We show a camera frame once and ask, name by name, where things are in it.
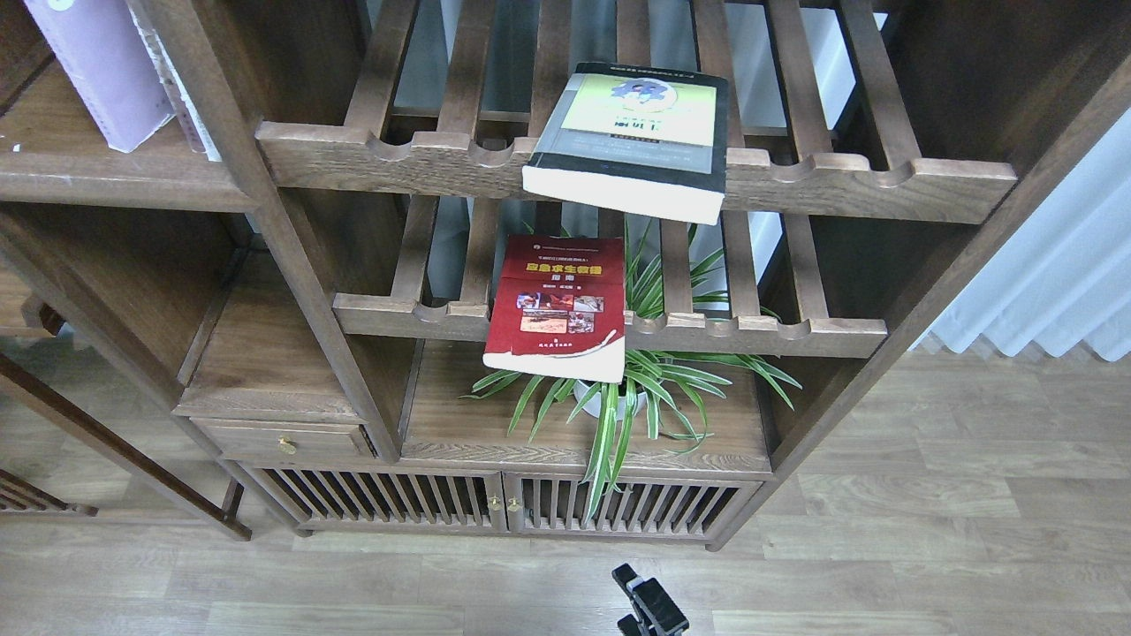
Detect brass drawer knob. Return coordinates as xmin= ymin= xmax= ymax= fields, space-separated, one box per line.
xmin=277 ymin=437 xmax=297 ymax=455

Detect white curtain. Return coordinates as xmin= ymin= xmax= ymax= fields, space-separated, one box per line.
xmin=916 ymin=114 xmax=1130 ymax=361

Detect white plant pot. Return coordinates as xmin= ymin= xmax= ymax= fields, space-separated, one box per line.
xmin=573 ymin=378 xmax=649 ymax=420

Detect green spider plant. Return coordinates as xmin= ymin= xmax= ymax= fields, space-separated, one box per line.
xmin=468 ymin=238 xmax=795 ymax=517

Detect upright books on left shelf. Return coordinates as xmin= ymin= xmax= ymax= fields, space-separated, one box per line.
xmin=126 ymin=1 xmax=222 ymax=162

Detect dark wooden bookshelf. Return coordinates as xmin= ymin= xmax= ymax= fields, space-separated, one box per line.
xmin=3 ymin=1 xmax=1128 ymax=550

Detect yellow and black book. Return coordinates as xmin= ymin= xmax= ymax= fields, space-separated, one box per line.
xmin=521 ymin=62 xmax=729 ymax=224

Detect red cover book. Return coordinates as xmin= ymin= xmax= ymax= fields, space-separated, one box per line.
xmin=483 ymin=235 xmax=625 ymax=385

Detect white and purple book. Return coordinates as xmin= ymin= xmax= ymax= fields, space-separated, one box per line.
xmin=26 ymin=1 xmax=174 ymax=153

